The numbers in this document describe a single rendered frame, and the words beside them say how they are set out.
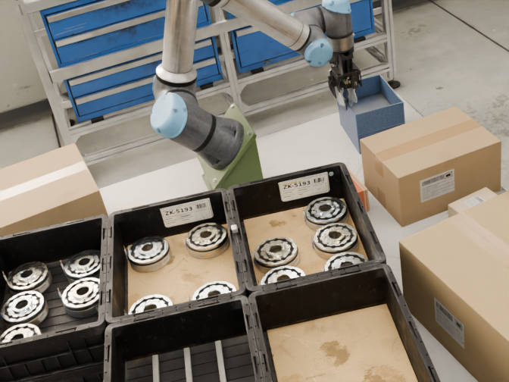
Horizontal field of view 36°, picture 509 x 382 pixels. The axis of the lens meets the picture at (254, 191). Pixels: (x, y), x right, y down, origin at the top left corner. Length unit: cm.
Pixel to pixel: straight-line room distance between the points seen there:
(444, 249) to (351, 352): 31
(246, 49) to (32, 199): 186
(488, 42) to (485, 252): 294
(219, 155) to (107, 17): 154
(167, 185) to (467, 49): 247
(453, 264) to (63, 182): 109
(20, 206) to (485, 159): 123
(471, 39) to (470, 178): 254
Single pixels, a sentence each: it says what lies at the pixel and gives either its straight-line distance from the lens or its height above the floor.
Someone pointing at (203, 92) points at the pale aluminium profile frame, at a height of 30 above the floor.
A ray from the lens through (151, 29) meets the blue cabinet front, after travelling 366.
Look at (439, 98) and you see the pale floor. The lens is 407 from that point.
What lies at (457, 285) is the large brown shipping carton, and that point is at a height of 90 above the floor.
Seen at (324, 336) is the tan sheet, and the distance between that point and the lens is 166.
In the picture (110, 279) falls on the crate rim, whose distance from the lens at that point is 178.
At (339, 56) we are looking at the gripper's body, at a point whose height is 102.
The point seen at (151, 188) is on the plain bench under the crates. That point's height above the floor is 70.
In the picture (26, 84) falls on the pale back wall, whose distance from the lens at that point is 461.
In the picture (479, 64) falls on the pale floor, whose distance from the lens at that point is 436.
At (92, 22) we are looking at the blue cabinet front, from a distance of 360.
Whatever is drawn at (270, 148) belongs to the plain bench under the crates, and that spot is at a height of 70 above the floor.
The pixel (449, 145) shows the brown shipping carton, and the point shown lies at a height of 86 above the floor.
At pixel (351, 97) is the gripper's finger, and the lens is 241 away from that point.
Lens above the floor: 203
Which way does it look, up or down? 35 degrees down
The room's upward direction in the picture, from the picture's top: 12 degrees counter-clockwise
